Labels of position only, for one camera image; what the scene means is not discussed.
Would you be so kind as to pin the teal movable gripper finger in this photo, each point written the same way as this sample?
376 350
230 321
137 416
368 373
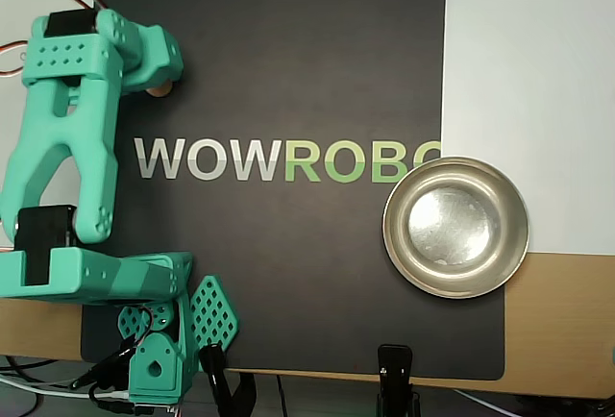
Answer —
173 59

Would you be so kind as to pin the teal fixed gripper finger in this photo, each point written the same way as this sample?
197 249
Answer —
151 81

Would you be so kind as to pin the wooden ball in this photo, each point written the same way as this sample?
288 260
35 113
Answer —
159 92

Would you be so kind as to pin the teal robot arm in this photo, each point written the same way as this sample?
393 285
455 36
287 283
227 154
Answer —
62 148

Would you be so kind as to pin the metal bowl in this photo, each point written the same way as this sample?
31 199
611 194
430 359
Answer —
418 273

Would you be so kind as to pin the black WOWROBO mat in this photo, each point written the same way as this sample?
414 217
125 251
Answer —
307 268

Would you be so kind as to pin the black table clamp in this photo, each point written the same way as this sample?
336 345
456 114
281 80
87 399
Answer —
216 378

